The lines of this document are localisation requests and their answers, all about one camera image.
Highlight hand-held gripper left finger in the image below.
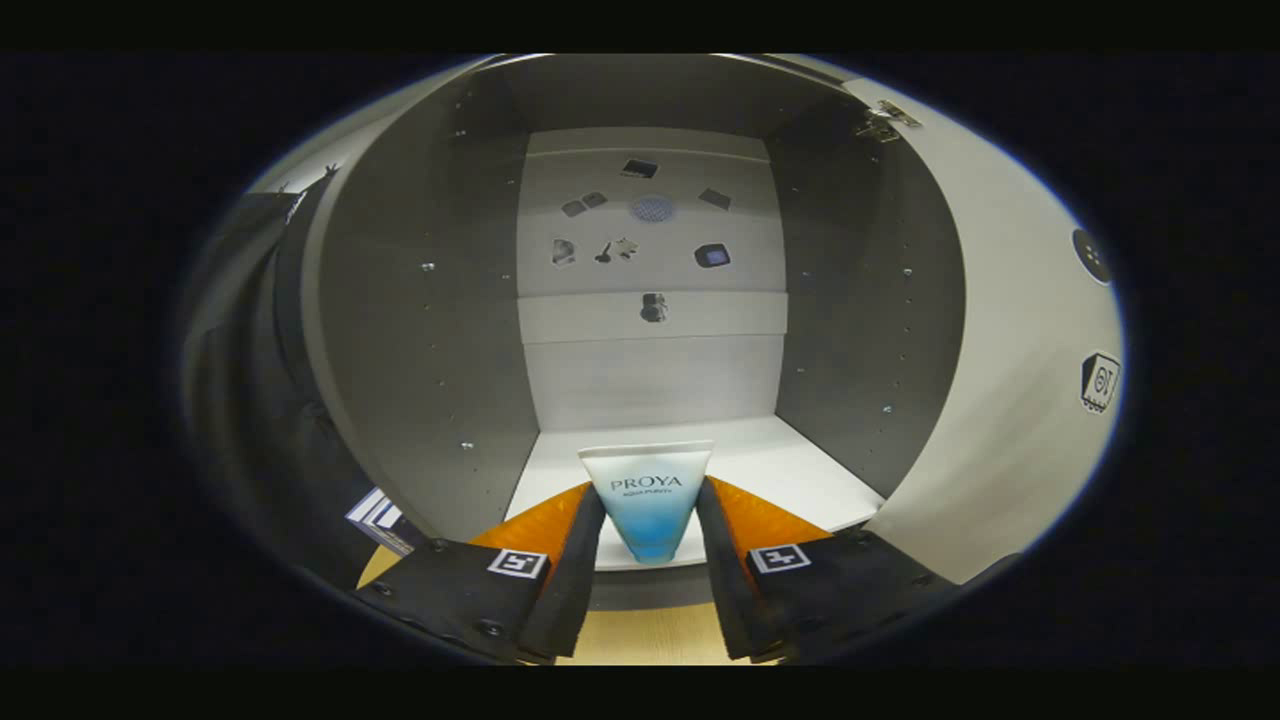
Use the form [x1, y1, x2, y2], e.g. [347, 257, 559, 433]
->
[352, 480, 609, 666]

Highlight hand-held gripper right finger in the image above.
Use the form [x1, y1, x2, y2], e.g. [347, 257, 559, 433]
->
[695, 476, 961, 664]

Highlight white and blue tube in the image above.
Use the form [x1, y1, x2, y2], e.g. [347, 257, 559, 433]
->
[578, 440, 716, 566]

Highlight white cabinet door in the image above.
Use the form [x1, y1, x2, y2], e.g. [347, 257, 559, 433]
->
[840, 75, 1126, 586]

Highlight white cabinet shelf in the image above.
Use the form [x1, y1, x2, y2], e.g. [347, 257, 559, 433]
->
[503, 415, 889, 573]

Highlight grey cabinet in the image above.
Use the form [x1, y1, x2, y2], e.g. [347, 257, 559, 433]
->
[300, 53, 966, 613]

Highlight metal door hinge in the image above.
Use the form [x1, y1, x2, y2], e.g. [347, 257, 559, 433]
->
[853, 98, 923, 143]

